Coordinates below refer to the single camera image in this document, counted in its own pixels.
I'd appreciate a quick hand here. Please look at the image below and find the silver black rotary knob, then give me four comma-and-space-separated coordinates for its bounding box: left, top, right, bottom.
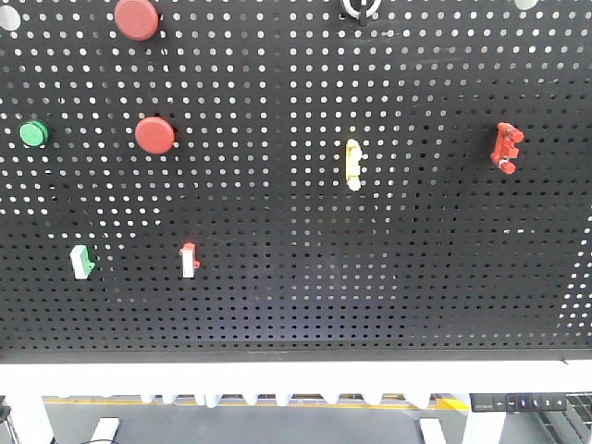
339, 0, 382, 27

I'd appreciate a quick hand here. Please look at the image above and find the lower red round button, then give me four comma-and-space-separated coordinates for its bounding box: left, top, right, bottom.
134, 117, 176, 154

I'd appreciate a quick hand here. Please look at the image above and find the red round button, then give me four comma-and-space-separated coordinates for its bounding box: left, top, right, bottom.
134, 117, 176, 154
114, 0, 159, 42

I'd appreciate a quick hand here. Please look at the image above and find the upper red round button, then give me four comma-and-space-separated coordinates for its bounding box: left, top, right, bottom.
114, 0, 159, 42

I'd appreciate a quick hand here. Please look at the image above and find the green round button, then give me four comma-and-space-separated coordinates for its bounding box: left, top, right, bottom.
18, 119, 50, 147

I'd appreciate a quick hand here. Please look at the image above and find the black perforated pegboard panel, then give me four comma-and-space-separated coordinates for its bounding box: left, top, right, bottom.
1, 1, 591, 364

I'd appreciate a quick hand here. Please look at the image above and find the white standing desk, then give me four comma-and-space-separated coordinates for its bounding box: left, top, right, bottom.
1, 360, 591, 443

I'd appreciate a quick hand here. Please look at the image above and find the black desk height controller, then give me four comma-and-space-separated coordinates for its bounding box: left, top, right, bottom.
470, 392, 567, 413

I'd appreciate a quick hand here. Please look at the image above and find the yellow toggle switch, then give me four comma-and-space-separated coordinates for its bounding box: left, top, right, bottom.
345, 139, 364, 191

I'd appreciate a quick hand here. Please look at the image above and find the red white toggle switch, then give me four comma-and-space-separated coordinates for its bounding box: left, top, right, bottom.
179, 242, 201, 278

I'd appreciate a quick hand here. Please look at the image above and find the green white toggle switch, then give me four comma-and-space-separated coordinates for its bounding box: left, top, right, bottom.
69, 244, 96, 280

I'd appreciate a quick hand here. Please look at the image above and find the red clamp switch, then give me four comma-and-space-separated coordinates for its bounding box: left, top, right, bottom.
490, 122, 524, 175

